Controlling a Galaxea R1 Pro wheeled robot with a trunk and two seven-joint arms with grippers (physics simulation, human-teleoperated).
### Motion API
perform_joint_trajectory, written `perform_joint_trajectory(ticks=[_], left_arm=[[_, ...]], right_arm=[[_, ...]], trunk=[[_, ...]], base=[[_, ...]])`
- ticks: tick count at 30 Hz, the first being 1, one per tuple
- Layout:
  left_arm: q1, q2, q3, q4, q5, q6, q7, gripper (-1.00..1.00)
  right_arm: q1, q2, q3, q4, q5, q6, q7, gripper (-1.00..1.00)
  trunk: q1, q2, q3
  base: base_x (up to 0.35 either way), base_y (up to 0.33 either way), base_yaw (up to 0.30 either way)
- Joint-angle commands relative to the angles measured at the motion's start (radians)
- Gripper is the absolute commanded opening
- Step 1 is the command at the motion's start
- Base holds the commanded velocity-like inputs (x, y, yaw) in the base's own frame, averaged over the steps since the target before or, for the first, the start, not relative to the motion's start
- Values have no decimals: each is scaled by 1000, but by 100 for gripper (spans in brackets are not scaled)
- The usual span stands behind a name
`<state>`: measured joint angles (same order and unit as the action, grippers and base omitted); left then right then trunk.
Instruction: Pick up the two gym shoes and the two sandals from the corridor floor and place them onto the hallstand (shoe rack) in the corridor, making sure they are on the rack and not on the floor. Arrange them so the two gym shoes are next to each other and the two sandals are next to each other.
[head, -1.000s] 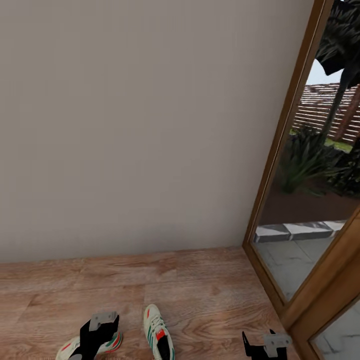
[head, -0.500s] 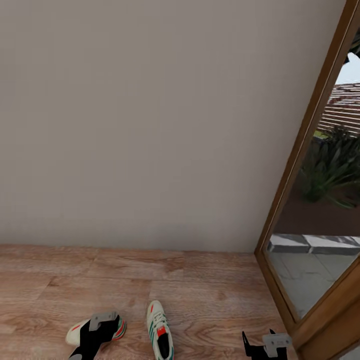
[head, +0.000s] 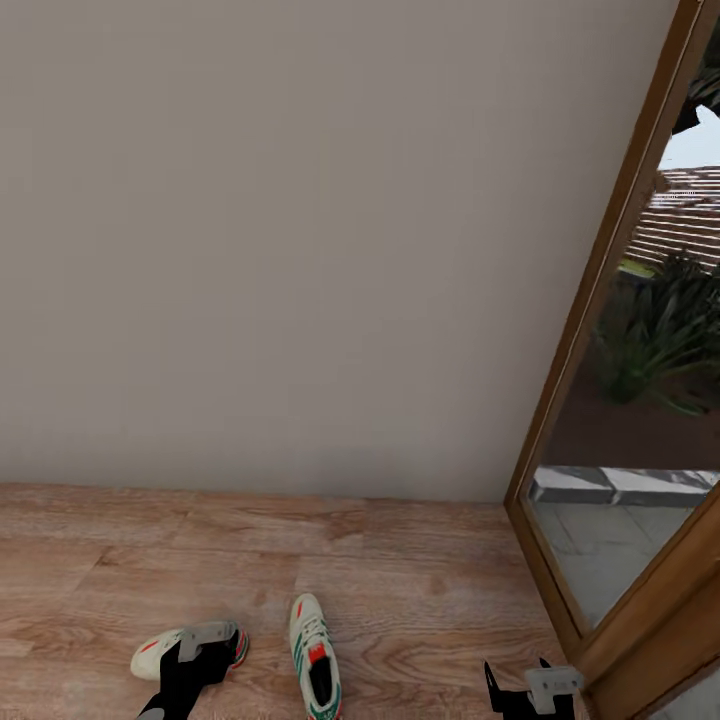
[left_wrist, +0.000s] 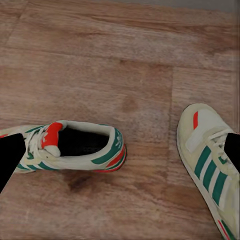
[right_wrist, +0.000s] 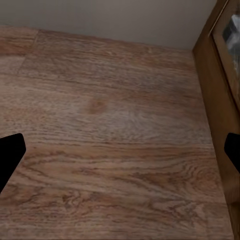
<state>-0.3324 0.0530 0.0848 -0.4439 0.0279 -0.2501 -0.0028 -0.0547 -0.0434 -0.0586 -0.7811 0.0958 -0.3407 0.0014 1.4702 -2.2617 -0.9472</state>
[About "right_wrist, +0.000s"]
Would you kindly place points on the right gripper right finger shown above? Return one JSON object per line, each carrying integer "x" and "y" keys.
{"x": 232, "y": 149}

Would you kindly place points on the door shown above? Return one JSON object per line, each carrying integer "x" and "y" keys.
{"x": 217, "y": 58}

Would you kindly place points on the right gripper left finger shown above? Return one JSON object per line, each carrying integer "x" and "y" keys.
{"x": 12, "y": 150}

